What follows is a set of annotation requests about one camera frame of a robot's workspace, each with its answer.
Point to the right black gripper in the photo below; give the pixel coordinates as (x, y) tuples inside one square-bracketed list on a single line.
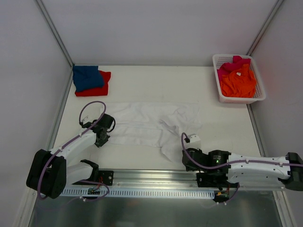
[(187, 161)]

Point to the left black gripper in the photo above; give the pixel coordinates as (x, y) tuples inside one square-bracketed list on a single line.
[(102, 141)]

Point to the white t shirt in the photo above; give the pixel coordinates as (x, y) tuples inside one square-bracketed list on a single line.
[(154, 124)]

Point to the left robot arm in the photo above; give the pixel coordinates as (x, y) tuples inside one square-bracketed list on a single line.
[(51, 171)]

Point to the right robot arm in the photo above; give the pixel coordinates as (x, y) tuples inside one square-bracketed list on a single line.
[(287, 169)]

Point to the folded red t shirt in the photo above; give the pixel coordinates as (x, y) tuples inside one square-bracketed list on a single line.
[(98, 91)]

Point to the folded blue t shirt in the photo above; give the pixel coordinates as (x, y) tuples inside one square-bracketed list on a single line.
[(86, 77)]

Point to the orange t shirt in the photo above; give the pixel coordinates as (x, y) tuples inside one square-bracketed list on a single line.
[(239, 83)]

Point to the white plastic basket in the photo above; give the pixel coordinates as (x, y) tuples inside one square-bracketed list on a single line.
[(218, 61)]

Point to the pink t shirt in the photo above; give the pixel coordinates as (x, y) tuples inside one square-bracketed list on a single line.
[(236, 64)]

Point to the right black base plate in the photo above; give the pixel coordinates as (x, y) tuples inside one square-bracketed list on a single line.
[(205, 180)]

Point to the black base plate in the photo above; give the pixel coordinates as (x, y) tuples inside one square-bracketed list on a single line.
[(205, 180), (105, 177)]

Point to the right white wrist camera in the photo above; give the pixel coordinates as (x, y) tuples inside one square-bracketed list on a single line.
[(193, 141)]

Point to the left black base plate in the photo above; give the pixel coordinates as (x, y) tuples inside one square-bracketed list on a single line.
[(105, 177)]

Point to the aluminium mounting rail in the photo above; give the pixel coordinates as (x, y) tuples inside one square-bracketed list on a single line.
[(180, 179)]

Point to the white slotted cable duct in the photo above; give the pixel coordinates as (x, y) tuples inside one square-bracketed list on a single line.
[(138, 193)]

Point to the left aluminium frame post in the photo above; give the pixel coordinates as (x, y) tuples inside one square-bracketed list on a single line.
[(48, 19)]

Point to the aluminium frame post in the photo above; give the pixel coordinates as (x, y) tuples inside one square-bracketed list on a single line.
[(269, 19), (48, 19)]

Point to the right aluminium frame post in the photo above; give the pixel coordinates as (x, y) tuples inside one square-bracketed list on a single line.
[(269, 19)]

